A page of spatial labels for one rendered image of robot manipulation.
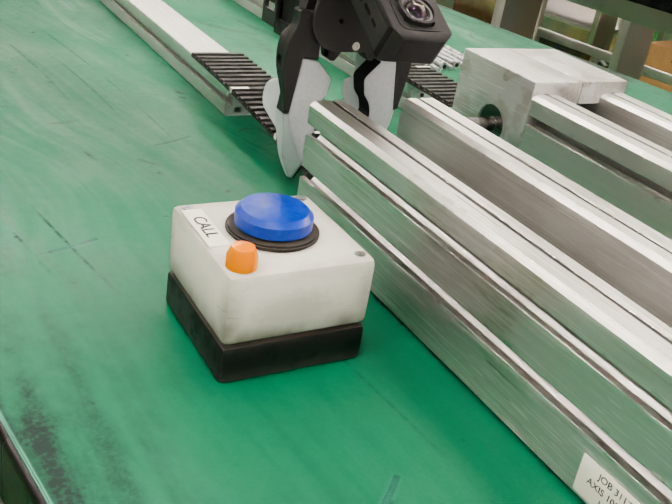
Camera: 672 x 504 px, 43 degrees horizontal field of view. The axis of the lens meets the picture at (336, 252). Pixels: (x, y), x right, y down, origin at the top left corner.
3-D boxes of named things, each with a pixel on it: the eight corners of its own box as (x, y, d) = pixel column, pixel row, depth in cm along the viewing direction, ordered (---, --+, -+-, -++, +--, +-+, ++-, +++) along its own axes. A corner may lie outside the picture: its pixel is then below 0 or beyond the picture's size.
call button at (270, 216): (219, 227, 44) (223, 192, 43) (288, 220, 46) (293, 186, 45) (250, 264, 41) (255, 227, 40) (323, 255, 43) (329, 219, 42)
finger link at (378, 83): (359, 140, 70) (355, 31, 65) (397, 168, 66) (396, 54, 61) (325, 149, 69) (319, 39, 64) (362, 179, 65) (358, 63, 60)
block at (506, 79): (418, 155, 73) (441, 47, 69) (527, 148, 80) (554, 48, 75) (481, 199, 67) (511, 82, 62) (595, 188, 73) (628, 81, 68)
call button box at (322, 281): (164, 301, 47) (170, 198, 44) (318, 279, 52) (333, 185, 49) (218, 386, 41) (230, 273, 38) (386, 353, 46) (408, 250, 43)
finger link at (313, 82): (266, 152, 67) (304, 39, 63) (299, 183, 62) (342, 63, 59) (230, 146, 65) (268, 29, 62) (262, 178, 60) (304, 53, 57)
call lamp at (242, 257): (220, 260, 40) (222, 237, 39) (249, 256, 40) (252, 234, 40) (232, 275, 39) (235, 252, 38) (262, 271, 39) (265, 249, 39)
